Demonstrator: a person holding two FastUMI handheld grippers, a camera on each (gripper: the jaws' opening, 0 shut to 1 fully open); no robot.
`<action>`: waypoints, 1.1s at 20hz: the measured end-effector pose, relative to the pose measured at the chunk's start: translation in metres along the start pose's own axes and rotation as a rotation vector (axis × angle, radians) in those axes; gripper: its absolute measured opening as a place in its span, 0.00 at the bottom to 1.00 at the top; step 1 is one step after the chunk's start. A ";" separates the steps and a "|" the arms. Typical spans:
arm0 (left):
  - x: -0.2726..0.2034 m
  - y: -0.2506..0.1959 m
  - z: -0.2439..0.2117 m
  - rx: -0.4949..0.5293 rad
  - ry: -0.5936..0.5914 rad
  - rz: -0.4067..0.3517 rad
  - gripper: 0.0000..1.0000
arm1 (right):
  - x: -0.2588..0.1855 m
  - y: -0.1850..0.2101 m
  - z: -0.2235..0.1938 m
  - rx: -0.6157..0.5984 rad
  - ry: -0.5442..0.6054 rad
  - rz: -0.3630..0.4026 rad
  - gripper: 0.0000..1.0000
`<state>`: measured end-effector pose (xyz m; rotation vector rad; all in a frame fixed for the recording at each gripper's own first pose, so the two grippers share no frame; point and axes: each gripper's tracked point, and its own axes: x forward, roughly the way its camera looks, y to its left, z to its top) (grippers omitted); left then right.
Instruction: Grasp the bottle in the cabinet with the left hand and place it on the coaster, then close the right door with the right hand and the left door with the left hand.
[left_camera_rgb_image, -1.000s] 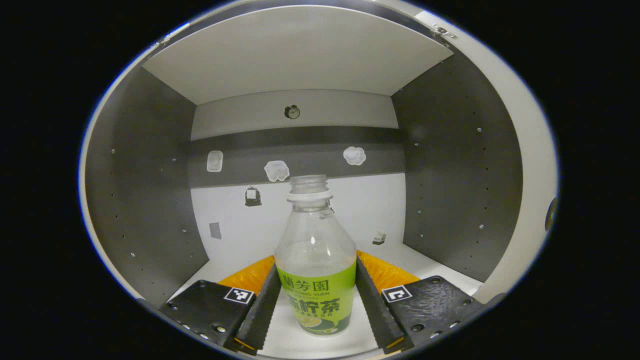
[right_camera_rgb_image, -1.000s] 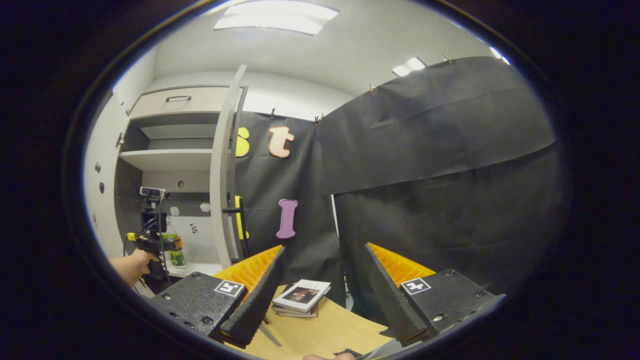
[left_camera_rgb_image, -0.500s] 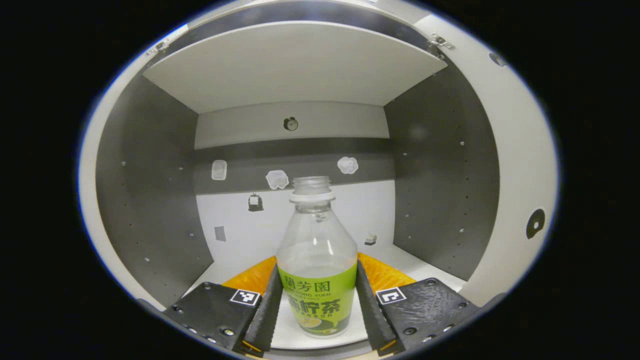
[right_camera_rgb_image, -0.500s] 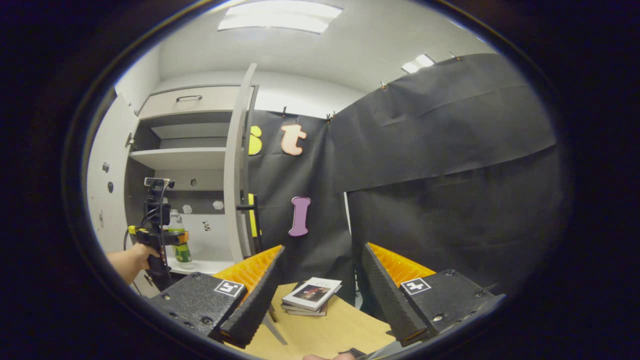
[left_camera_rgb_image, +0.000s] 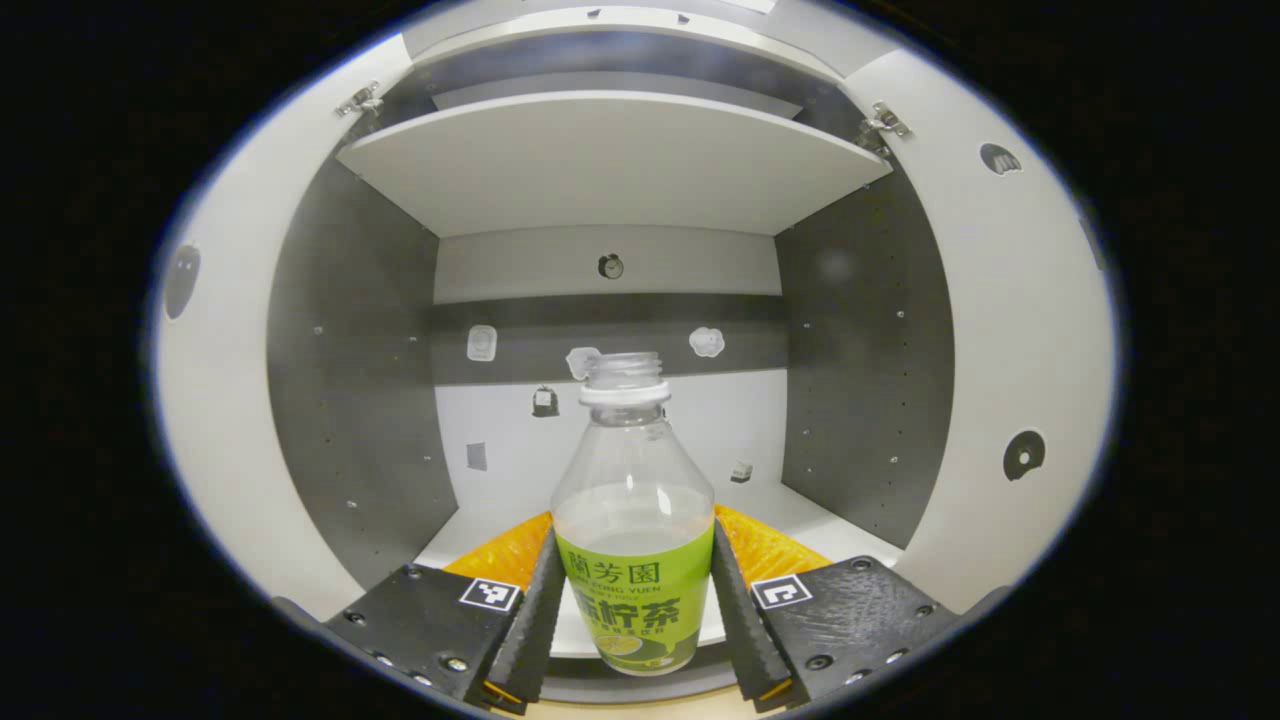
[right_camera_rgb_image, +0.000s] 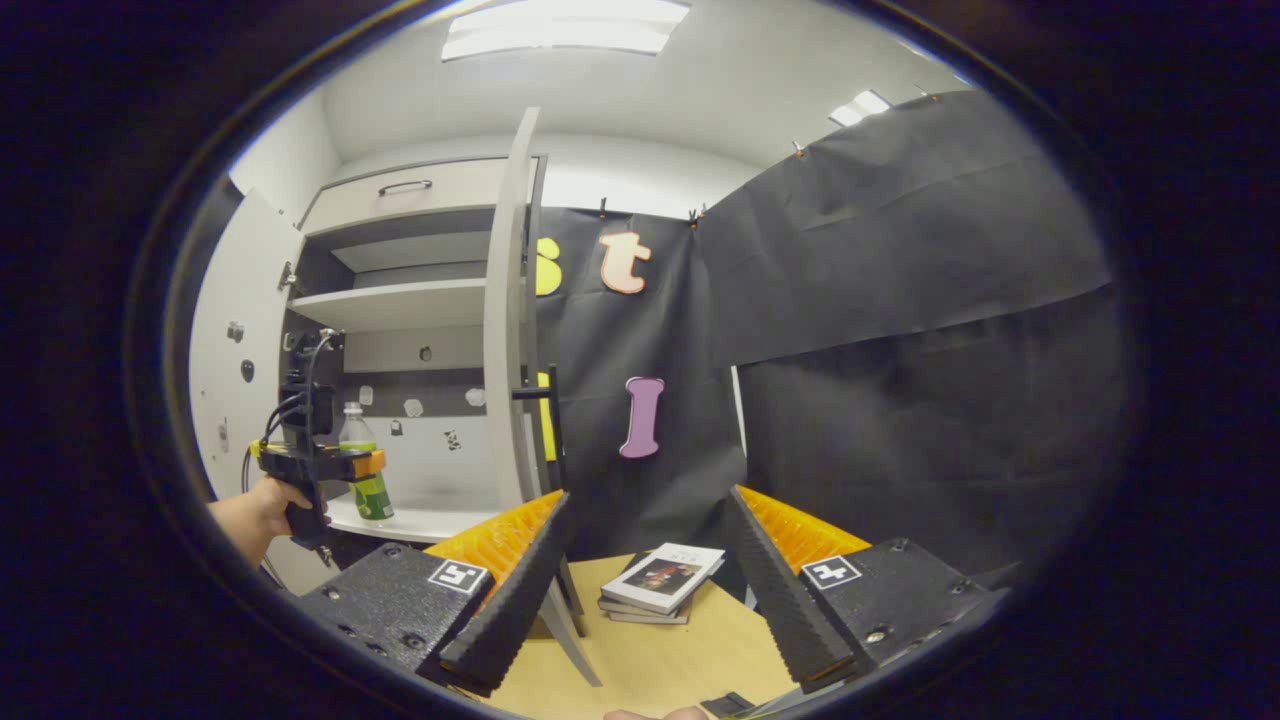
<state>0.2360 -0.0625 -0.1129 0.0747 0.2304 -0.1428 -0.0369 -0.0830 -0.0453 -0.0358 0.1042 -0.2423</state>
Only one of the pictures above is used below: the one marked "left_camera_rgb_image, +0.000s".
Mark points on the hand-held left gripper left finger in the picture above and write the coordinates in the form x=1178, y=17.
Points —
x=535, y=630

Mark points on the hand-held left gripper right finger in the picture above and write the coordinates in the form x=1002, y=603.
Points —
x=740, y=630

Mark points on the green label plastic bottle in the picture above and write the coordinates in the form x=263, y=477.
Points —
x=630, y=520

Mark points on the grey white cabinet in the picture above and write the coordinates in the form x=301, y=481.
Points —
x=350, y=350

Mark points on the white cabinet door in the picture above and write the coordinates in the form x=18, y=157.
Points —
x=230, y=400
x=1020, y=330

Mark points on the metal door hinge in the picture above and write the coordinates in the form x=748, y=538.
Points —
x=885, y=125
x=360, y=100

